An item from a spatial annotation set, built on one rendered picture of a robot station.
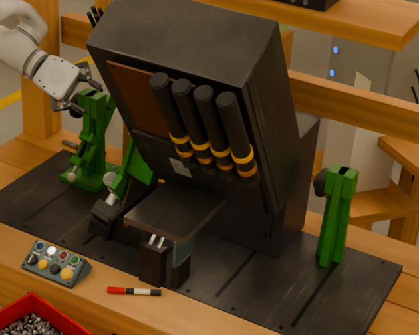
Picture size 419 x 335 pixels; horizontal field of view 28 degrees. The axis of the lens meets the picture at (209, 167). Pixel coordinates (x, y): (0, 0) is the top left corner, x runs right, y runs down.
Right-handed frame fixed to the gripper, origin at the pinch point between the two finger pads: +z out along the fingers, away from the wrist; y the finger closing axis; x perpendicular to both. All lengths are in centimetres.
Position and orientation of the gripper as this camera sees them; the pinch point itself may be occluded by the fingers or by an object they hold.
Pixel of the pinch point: (89, 98)
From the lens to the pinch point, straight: 220.4
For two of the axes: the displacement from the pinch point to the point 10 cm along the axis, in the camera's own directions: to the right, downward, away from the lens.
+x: 0.6, 2.0, 9.8
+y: 5.5, -8.2, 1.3
